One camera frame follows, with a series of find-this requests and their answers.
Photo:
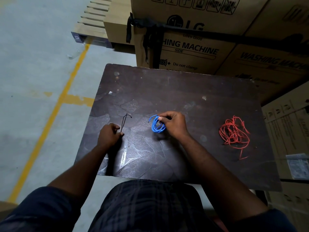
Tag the person's left hand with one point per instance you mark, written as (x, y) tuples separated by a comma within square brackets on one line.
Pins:
[(107, 137)]

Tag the person's right hand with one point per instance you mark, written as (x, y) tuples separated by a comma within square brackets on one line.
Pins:
[(176, 125)]

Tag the person's right thumb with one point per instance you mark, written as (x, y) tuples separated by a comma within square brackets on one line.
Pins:
[(166, 115)]

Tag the person's left thumb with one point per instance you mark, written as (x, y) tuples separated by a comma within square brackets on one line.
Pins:
[(118, 135)]

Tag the person's right forearm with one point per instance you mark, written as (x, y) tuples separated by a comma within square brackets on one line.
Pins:
[(217, 176)]

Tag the person's left forearm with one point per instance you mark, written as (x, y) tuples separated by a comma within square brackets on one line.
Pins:
[(82, 171)]

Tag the dark plaid garment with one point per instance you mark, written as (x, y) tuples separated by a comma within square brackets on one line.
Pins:
[(149, 207)]

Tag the clear plastic scrap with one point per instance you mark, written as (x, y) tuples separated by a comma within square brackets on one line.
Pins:
[(75, 52)]

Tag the plain cardboard box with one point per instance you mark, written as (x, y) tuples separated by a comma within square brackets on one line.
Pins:
[(118, 24)]

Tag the large printed cardboard box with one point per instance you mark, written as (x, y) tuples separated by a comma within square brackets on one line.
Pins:
[(193, 12)]

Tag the navy blue shirt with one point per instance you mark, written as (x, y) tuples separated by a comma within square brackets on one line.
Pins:
[(41, 210)]

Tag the cardboard box with bold print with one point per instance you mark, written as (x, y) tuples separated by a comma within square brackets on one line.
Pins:
[(265, 70)]

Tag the wooden pallet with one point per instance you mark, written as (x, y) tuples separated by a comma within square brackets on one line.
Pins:
[(94, 21)]

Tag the cardboard box with plastic pouch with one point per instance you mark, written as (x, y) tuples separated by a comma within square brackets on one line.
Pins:
[(287, 132)]

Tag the cardboard piece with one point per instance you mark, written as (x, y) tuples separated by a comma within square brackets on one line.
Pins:
[(6, 210)]

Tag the clear plastic document pouch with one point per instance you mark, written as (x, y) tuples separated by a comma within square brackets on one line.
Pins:
[(298, 166)]

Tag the cardboard box with faint print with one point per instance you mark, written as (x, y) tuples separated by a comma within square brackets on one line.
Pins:
[(282, 16)]

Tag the low cardboard box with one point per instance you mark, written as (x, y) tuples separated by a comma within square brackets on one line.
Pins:
[(294, 202)]

